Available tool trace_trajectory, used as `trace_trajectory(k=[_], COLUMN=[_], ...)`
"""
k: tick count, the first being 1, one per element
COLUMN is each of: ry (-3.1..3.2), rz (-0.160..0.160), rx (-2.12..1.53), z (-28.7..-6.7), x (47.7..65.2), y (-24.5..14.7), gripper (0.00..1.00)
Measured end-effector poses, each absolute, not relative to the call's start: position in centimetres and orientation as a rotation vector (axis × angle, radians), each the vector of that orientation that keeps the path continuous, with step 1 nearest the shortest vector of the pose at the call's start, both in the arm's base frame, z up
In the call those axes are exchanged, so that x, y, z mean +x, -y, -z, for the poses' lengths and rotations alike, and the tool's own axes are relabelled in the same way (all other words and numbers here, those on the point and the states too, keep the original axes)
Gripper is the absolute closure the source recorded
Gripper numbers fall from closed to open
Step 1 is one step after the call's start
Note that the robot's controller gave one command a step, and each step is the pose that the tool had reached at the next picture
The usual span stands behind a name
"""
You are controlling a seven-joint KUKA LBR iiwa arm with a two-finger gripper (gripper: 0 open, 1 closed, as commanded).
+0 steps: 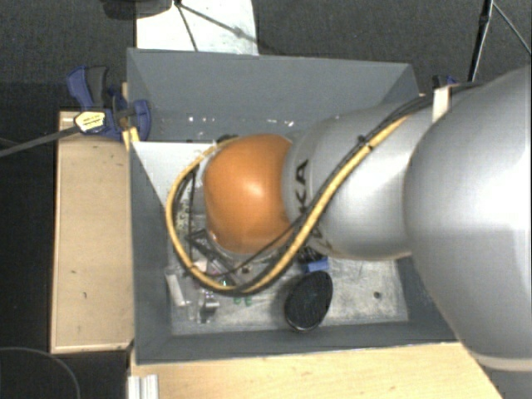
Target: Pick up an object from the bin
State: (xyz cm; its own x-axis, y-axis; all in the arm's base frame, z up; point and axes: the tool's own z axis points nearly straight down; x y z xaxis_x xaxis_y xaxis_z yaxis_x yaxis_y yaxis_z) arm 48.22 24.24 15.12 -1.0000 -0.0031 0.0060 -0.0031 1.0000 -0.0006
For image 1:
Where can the black round disc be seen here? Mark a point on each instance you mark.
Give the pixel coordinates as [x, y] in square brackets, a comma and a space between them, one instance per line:
[308, 302]

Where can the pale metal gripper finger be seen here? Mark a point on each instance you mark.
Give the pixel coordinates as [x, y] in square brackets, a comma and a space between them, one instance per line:
[175, 290]
[209, 306]

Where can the blue block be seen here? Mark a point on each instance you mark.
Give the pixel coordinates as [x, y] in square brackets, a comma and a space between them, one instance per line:
[316, 266]

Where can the grey metal bin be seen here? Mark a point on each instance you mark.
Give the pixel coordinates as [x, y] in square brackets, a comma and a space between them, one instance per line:
[249, 85]

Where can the pale wood flat board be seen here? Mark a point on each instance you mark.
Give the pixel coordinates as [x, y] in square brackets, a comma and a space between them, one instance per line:
[93, 239]

